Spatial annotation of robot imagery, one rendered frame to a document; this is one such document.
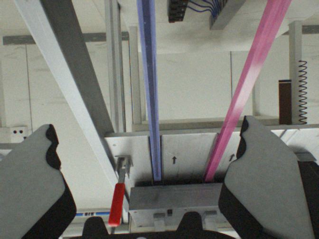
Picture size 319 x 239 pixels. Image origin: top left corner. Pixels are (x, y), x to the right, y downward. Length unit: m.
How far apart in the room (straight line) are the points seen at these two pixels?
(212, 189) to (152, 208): 0.13
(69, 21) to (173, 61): 1.88
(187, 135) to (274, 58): 2.28
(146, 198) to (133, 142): 0.15
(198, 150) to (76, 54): 0.23
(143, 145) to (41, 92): 2.17
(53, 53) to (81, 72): 0.04
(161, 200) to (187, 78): 1.77
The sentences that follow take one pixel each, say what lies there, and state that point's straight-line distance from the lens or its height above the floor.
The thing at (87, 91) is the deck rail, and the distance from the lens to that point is 0.22.
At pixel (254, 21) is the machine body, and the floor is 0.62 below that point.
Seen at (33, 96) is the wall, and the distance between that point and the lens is 2.45.
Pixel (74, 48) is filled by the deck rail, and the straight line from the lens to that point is 0.21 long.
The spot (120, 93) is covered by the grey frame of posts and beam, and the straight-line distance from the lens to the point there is 0.52.
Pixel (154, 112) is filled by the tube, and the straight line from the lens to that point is 0.21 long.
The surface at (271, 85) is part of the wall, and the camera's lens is 2.41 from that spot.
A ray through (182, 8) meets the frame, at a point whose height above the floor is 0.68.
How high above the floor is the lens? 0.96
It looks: 2 degrees up
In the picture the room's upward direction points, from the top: 178 degrees clockwise
